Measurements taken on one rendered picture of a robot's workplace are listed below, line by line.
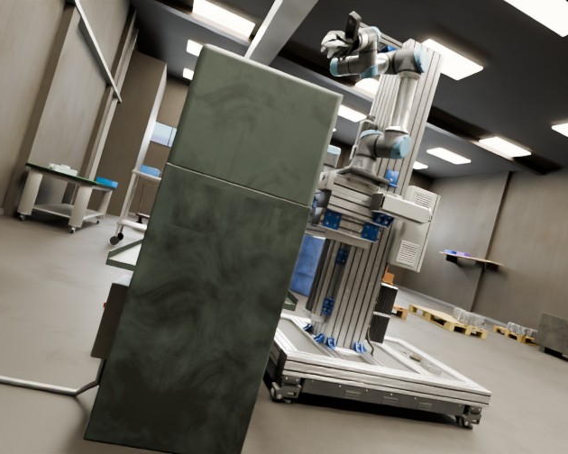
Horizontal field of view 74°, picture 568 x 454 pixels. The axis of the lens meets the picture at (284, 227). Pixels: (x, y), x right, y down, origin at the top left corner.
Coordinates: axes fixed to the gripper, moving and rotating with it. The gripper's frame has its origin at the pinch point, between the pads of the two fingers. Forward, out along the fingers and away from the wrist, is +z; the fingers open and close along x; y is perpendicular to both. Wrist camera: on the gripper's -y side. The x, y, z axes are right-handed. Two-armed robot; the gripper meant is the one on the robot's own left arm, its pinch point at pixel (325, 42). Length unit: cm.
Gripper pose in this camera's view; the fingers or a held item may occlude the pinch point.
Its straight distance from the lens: 150.7
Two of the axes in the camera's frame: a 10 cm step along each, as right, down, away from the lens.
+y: -3.5, 5.4, 7.7
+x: -6.6, -7.2, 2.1
